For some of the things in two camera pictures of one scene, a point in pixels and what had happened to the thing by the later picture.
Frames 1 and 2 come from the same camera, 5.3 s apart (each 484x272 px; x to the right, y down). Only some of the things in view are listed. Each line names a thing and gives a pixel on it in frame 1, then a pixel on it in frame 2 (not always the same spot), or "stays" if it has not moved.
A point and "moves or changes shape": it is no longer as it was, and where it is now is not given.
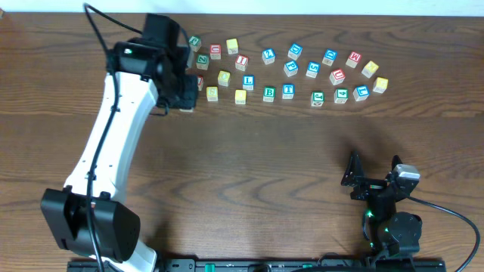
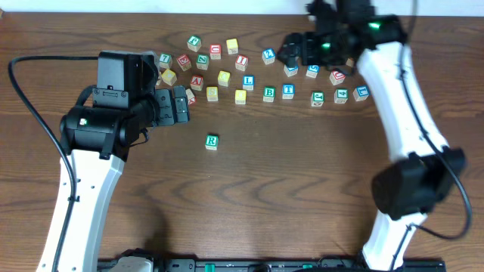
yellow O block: [240, 97] stays
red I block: [241, 63] stays
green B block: [269, 94] stays
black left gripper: [189, 93] to [166, 107]
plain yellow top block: [232, 46] stays
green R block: [189, 110] moves or changes shape
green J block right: [317, 98] stays
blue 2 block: [268, 56] stays
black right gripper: [371, 186] to [306, 41]
